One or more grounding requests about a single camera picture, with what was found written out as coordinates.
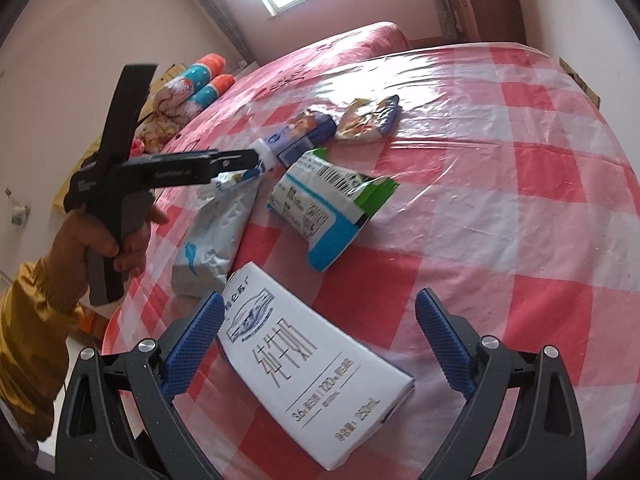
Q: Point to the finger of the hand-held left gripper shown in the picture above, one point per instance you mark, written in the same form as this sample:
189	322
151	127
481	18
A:
237	160

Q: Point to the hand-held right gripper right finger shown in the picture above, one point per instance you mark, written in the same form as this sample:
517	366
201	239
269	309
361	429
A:
445	347

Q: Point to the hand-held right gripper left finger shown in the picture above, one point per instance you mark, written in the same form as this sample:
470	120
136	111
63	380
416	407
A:
192	347

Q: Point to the blue white cartoon packet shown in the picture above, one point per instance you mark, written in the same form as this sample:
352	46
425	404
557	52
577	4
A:
300	132

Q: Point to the white wet wipes pack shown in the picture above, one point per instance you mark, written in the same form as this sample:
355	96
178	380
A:
215	240

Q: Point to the green white milk carton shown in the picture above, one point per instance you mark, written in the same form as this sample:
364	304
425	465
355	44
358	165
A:
320	205

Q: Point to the white blue milk carton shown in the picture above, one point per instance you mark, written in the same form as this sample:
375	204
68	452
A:
310	375

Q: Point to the person's left forearm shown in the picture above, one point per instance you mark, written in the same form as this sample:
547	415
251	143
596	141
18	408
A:
30	340

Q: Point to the person's left hand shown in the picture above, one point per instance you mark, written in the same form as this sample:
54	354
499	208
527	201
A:
70	240

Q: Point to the floral pillow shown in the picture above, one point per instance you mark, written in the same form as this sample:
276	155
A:
157	130

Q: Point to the yellow headboard cloth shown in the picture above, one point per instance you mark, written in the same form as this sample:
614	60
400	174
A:
82	160

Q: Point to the rolled colourful blanket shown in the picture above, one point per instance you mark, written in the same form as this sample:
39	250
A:
195	85

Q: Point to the orange white cardboard box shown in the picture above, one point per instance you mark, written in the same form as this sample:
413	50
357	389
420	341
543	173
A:
95	322

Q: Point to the colourful snack packet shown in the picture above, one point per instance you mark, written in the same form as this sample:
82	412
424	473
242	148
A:
365	120

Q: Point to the red checkered tablecloth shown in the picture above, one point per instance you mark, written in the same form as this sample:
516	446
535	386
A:
500	210

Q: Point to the brown wooden cabinet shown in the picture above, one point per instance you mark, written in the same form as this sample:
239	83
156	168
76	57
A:
490	0

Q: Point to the small wall ornament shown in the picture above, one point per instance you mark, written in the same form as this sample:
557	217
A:
20	212

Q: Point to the wall socket plate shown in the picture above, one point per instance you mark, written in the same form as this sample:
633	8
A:
580	80

